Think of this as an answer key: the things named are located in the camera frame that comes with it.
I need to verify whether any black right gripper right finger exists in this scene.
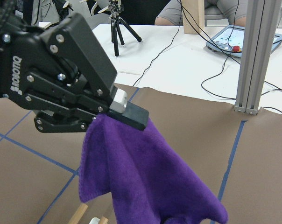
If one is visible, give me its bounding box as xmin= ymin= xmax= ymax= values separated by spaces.
xmin=41 ymin=14 xmax=149 ymax=130

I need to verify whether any white towel rack with wooden bars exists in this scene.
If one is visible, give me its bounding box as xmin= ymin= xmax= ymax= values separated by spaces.
xmin=67 ymin=203 xmax=109 ymax=224

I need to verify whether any black cable on table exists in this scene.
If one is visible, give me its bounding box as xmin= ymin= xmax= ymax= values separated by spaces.
xmin=132 ymin=0 xmax=282 ymax=116

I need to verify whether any purple towel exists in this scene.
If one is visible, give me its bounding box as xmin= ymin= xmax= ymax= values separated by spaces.
xmin=78 ymin=114 xmax=228 ymax=224

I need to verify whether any brown paper table cover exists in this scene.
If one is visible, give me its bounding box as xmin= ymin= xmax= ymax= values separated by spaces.
xmin=0 ymin=87 xmax=282 ymax=224

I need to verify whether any seated person in grey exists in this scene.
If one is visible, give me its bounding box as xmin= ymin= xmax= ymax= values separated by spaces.
xmin=154 ymin=0 xmax=248 ymax=27

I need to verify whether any aluminium frame post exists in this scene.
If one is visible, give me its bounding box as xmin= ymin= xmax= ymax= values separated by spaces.
xmin=234 ymin=0 xmax=282 ymax=115

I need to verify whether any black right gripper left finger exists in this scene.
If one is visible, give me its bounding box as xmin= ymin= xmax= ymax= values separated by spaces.
xmin=34 ymin=110 xmax=96 ymax=133

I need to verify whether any blue teach pendant tablet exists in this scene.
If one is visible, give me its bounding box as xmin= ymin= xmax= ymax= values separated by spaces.
xmin=205 ymin=24 xmax=282 ymax=59

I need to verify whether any black camera tripod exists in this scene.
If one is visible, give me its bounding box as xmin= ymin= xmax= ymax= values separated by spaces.
xmin=108 ymin=0 xmax=142 ymax=57

